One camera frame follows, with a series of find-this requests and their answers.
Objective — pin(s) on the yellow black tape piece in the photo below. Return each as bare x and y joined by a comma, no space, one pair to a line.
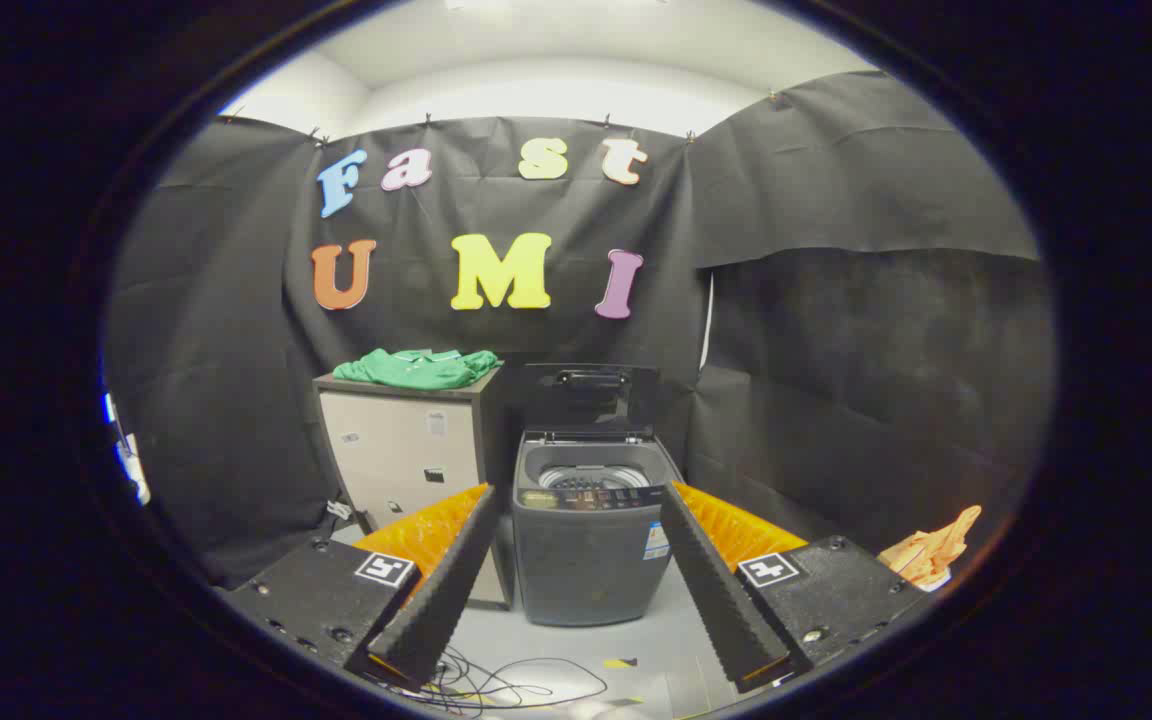
620,662

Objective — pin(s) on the green polo shirt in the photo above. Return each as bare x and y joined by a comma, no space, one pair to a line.
416,370

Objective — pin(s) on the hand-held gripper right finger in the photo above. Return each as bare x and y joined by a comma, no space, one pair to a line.
716,590

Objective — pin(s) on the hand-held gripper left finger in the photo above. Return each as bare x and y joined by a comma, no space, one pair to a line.
446,590

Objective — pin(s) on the grey storage cabinet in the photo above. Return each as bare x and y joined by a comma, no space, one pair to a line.
396,450

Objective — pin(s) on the orange cloth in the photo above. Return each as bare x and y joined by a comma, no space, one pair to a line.
926,555

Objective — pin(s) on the grey washing machine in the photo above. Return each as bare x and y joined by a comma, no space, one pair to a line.
586,570

